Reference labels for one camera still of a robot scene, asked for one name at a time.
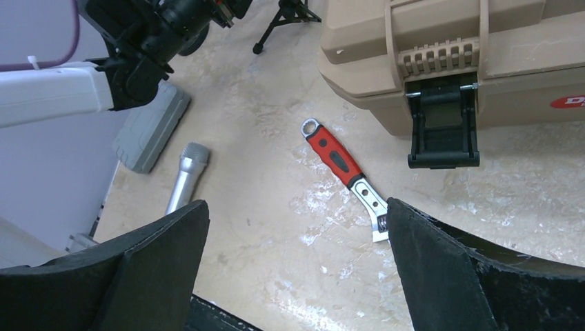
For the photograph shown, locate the tan plastic tool case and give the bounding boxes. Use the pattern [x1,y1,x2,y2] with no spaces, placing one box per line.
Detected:
[317,0,584,169]

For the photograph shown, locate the black tripod shock mount stand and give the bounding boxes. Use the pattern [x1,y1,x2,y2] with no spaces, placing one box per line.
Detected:
[252,0,322,55]

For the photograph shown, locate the aluminium table frame rails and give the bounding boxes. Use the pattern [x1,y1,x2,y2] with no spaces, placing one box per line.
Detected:
[66,159,122,252]

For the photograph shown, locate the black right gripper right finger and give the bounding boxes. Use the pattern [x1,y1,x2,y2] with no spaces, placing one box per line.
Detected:
[386,198,584,330]

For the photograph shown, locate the silver mesh head microphone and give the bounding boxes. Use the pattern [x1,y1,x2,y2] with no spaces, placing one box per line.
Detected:
[165,142,210,214]

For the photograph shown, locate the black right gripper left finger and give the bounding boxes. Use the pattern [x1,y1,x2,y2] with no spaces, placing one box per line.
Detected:
[1,200,210,330]

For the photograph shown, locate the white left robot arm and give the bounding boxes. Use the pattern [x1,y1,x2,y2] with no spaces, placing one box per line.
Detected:
[1,1,250,128]

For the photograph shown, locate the red handled adjustable wrench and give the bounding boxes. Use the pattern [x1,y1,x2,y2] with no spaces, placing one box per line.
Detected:
[301,118,388,243]

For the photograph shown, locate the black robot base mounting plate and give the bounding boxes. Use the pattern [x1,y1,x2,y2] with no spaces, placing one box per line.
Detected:
[184,294,261,331]

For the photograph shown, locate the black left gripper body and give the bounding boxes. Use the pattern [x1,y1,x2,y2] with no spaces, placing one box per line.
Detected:
[150,0,255,51]

